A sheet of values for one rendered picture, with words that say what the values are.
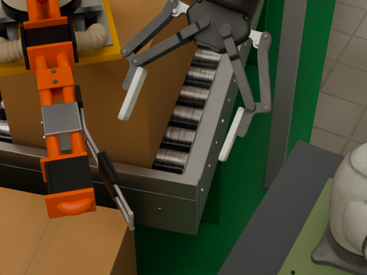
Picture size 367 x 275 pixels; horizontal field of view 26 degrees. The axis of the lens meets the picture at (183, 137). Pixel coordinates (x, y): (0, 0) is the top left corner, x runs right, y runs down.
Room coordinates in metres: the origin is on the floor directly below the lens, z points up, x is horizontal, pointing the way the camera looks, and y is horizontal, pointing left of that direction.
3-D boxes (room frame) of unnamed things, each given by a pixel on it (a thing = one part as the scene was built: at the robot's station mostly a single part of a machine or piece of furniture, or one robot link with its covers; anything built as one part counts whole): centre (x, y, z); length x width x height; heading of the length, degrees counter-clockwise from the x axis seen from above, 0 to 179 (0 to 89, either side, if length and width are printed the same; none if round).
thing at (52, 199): (0.81, 0.18, 1.20); 0.08 x 0.07 x 0.05; 12
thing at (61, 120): (0.95, 0.20, 1.20); 0.07 x 0.07 x 0.04; 12
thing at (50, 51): (1.15, 0.25, 1.21); 0.10 x 0.08 x 0.06; 102
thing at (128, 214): (0.88, 0.13, 1.20); 0.31 x 0.03 x 0.05; 25
